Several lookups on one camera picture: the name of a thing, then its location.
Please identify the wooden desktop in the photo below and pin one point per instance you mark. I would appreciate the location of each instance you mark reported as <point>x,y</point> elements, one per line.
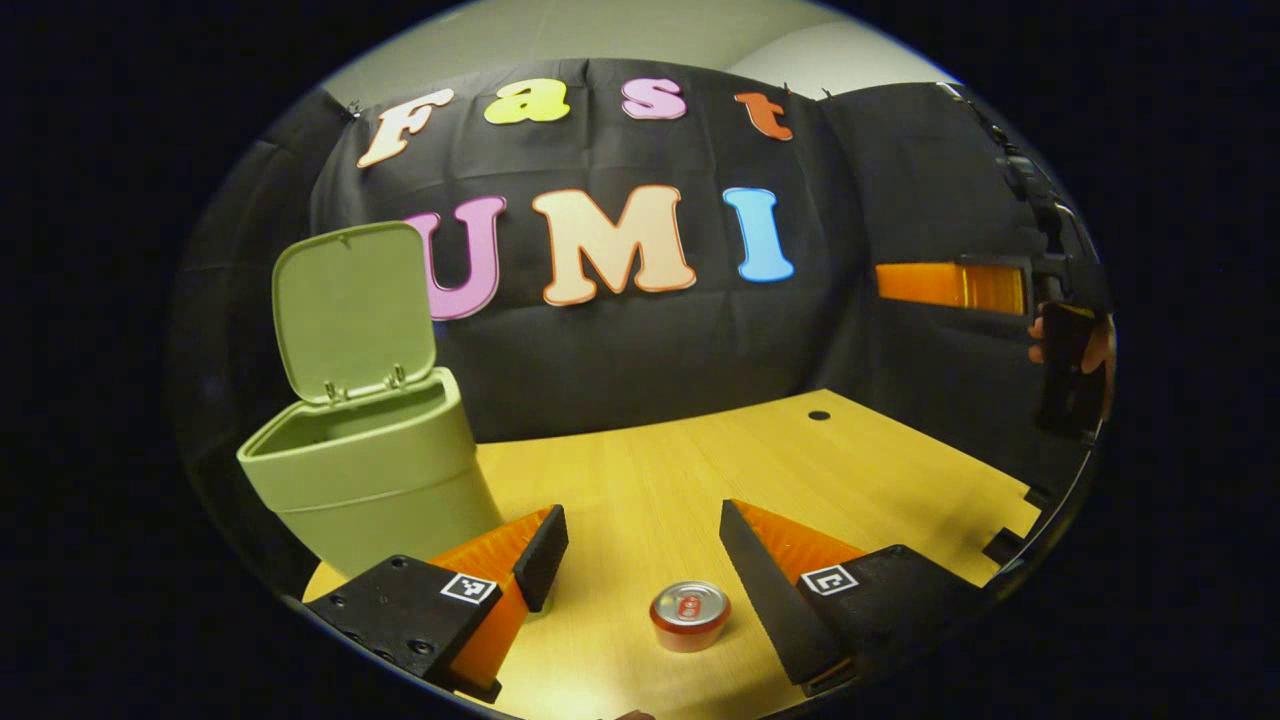
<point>640,470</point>

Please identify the green desktop garbage bin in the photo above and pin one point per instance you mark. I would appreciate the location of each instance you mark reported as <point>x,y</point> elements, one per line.
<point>380,480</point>

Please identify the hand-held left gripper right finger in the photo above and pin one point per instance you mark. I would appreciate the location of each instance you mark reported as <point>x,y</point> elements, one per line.
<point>765,590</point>

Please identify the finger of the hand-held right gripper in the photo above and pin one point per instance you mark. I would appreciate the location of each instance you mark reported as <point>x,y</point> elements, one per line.
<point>950,285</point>

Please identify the red pop can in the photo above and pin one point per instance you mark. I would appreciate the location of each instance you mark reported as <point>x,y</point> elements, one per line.
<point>690,612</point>

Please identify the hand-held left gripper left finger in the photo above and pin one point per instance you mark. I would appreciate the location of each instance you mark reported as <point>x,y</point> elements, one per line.
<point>542,555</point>

